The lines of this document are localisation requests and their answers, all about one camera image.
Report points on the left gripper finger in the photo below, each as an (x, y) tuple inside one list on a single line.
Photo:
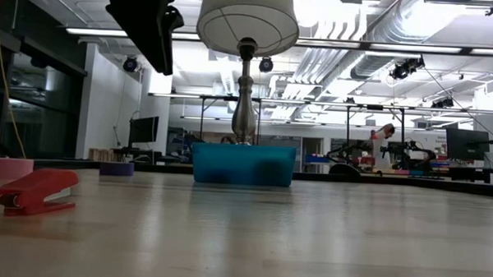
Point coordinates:
[(147, 24)]

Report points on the blue tape roll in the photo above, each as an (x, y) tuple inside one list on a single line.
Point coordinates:
[(116, 169)]

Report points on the red mini stapler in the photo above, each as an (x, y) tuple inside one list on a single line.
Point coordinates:
[(35, 184)]

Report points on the pink tape roll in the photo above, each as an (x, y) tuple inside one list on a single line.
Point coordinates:
[(7, 169)]

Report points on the black background robot arm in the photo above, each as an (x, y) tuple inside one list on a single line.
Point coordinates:
[(410, 152), (349, 149)]

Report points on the black ceiling spotlight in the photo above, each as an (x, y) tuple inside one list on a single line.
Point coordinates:
[(266, 64), (130, 63), (405, 69)]

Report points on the black computer monitor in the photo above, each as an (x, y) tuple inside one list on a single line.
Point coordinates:
[(144, 130), (467, 144)]

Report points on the silver lamp white shade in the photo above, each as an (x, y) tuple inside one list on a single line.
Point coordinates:
[(244, 113)]

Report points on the wooden crate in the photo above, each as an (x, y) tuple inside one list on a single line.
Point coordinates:
[(101, 155)]

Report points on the blue plastic bin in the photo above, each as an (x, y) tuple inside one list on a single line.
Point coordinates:
[(221, 162)]

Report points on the black background gantry frame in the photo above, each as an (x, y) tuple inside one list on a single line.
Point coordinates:
[(347, 125)]

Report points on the black aluminium table frame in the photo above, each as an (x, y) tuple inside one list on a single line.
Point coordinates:
[(393, 182)]

